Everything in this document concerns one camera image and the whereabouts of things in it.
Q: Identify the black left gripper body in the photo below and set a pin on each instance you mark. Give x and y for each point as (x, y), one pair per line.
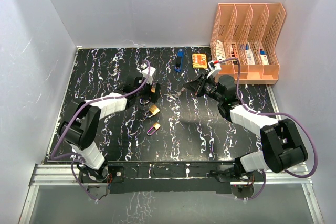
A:
(144, 92)

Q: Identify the white blue box in organizer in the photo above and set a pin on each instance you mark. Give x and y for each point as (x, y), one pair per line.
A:
(248, 53)

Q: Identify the small brass padlock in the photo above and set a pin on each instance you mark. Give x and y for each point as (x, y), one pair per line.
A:
(153, 129)

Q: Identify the medium brass padlock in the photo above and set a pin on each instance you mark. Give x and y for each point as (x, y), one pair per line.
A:
(153, 110)

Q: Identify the blue red box in organizer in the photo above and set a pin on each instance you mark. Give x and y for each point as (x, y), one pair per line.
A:
(263, 57)

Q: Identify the yellow spiral notebook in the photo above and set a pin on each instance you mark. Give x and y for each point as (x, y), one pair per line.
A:
(199, 61)

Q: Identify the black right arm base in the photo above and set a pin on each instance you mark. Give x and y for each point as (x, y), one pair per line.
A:
(233, 173)

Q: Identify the orange file organizer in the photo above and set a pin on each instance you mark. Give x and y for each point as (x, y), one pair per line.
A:
(244, 38)

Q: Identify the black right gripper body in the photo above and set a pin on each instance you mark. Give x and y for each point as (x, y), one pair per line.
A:
(207, 86)

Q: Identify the large brass padlock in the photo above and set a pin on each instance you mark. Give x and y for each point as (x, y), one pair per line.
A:
(145, 100)

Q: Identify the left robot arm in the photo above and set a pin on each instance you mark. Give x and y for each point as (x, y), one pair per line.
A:
(82, 117)

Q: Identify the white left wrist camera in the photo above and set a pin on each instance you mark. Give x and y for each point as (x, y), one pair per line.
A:
(146, 71)

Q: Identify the red black item in organizer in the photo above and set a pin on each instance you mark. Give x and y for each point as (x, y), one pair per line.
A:
(233, 53)

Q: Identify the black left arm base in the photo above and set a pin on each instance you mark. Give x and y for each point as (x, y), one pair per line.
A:
(106, 174)

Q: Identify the silver key bunch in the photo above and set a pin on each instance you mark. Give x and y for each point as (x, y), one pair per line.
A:
(174, 95)

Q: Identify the aluminium frame rail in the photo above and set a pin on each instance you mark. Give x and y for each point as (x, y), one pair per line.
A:
(165, 174)

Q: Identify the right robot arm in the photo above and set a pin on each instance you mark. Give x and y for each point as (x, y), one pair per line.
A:
(282, 145)

